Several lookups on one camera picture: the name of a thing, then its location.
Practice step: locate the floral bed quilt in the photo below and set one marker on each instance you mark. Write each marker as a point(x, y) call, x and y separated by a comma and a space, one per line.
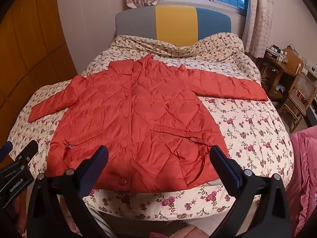
point(247, 133)

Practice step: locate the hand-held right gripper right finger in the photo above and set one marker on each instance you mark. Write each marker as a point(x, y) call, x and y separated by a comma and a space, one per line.
point(224, 169)

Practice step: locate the rattan wooden chair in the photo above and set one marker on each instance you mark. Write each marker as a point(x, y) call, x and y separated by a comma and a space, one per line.
point(303, 91)

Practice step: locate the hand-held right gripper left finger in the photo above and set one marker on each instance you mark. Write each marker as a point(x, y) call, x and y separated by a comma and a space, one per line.
point(101, 164)

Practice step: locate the wooden chair with solid back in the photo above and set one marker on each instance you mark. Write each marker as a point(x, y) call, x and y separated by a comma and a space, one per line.
point(293, 60)

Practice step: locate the red quilted jacket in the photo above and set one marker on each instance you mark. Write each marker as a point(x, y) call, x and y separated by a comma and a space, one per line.
point(148, 116)

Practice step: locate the pink blanket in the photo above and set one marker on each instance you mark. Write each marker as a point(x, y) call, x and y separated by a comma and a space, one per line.
point(305, 166)

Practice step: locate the grey yellow blue headboard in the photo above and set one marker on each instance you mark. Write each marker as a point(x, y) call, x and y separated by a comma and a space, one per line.
point(173, 22)

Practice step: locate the dark round tin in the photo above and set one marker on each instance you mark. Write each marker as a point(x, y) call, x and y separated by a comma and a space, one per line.
point(273, 52)

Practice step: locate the wooden wardrobe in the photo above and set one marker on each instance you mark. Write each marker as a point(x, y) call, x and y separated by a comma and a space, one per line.
point(27, 42)

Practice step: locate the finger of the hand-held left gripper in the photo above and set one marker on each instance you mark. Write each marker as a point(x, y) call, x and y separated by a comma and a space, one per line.
point(28, 150)
point(7, 145)

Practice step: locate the wooden desk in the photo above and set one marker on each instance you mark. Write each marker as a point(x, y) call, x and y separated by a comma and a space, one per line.
point(275, 67)

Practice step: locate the long patterned curtain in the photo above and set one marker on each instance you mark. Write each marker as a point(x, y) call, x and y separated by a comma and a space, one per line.
point(260, 17)

